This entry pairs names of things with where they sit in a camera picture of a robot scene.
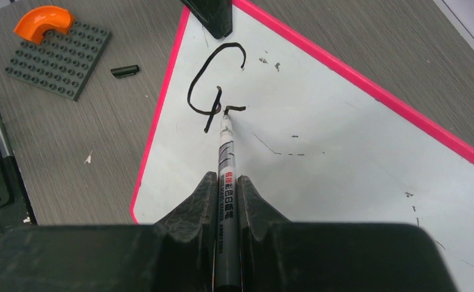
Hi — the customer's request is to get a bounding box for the black marker cap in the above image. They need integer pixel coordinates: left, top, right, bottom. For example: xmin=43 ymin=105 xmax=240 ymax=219
xmin=110 ymin=64 xmax=140 ymax=78

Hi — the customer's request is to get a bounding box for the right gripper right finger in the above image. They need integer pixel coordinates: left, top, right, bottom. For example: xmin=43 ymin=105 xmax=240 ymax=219
xmin=237 ymin=176 xmax=456 ymax=291

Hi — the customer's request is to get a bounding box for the grey studded baseplate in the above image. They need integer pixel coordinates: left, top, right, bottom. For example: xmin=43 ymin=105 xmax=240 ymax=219
xmin=4 ymin=20 xmax=112 ymax=101

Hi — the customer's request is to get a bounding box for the pink framed whiteboard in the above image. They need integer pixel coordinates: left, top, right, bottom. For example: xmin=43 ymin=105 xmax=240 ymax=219
xmin=131 ymin=1 xmax=474 ymax=291

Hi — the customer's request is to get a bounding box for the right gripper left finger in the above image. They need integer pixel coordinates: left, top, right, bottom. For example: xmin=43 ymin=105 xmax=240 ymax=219
xmin=0 ymin=172 xmax=217 ymax=291

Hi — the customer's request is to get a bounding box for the black whiteboard marker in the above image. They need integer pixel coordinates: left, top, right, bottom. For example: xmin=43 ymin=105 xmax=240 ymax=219
xmin=214 ymin=114 xmax=242 ymax=291

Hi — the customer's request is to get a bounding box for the orange curved pipe piece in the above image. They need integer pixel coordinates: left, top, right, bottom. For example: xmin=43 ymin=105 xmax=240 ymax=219
xmin=14 ymin=5 xmax=75 ymax=44

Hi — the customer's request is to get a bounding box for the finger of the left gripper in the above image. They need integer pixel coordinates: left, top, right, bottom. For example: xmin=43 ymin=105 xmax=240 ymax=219
xmin=181 ymin=0 xmax=233 ymax=40

